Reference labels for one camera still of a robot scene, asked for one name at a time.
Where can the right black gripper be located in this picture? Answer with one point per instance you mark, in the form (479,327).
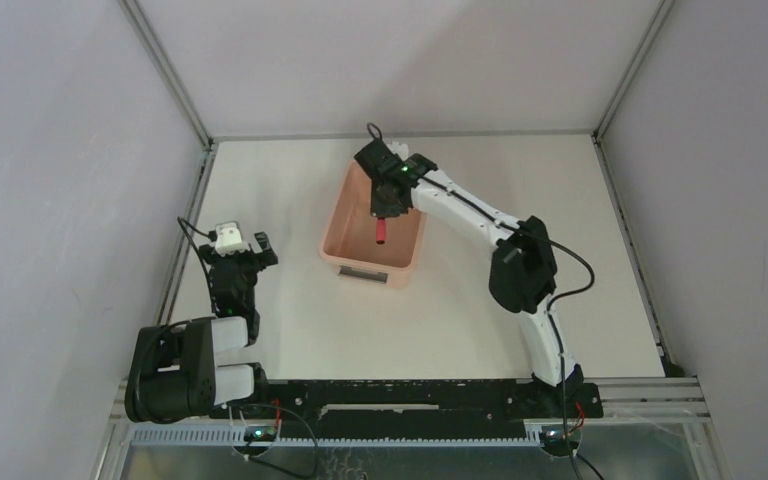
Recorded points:
(380,210)

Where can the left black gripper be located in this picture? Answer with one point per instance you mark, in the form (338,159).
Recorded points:
(239,259)

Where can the red handled screwdriver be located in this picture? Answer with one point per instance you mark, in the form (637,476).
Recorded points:
(381,231)

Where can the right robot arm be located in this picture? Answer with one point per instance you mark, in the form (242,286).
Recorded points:
(522,262)

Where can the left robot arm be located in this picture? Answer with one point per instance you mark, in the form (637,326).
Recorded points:
(174,372)

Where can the pink plastic bin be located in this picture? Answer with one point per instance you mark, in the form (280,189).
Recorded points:
(348,242)

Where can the left controller board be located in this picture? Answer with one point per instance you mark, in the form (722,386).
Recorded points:
(260,434)

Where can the controller board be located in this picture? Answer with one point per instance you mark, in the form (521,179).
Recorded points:
(559,443)
(260,434)

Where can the right controller board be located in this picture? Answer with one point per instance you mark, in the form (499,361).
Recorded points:
(559,443)

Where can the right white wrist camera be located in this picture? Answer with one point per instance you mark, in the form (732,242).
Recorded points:
(399,149)

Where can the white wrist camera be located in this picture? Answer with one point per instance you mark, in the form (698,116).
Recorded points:
(230,239)
(399,149)

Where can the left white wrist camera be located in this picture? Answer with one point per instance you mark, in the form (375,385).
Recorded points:
(230,239)

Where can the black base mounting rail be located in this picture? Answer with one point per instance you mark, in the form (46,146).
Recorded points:
(404,410)

